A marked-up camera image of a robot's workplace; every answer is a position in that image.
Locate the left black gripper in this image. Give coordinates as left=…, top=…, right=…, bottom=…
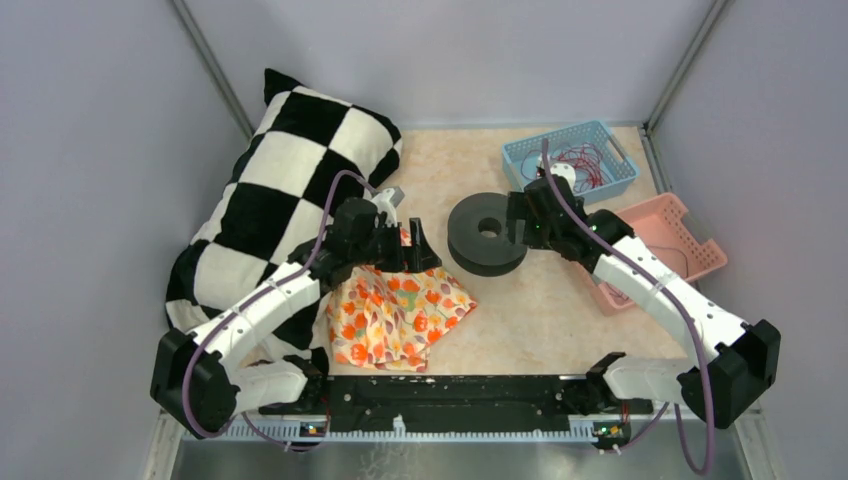
left=351, top=217, right=441, bottom=273

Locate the dark grey cable spool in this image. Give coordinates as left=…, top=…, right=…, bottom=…
left=447, top=192, right=527, bottom=277

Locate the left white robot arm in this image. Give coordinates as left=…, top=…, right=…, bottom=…
left=150, top=192, right=442, bottom=439

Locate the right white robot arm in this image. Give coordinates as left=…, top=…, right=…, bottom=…
left=506, top=175, right=782, bottom=429

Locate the floral orange cloth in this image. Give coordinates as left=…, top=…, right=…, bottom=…
left=324, top=266, right=477, bottom=372

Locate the blue plastic basket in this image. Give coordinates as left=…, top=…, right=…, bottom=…
left=501, top=120, right=640, bottom=204

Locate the black white checkered pillow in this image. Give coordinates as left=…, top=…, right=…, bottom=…
left=165, top=69, right=402, bottom=331

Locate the pink plastic basket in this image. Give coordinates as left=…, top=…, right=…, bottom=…
left=574, top=193, right=728, bottom=316

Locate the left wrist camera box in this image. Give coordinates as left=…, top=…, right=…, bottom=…
left=369, top=187, right=405, bottom=227

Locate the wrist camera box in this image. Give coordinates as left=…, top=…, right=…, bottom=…
left=369, top=187, right=405, bottom=227
left=537, top=160, right=577, bottom=192

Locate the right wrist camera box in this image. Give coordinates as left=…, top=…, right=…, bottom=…
left=537, top=160, right=577, bottom=192

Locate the red wire bundle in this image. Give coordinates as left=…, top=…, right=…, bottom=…
left=519, top=142, right=614, bottom=193

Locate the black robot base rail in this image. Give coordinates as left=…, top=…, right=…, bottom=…
left=259, top=375, right=654, bottom=433

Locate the white slotted cable duct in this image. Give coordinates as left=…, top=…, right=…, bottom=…
left=216, top=416, right=629, bottom=446

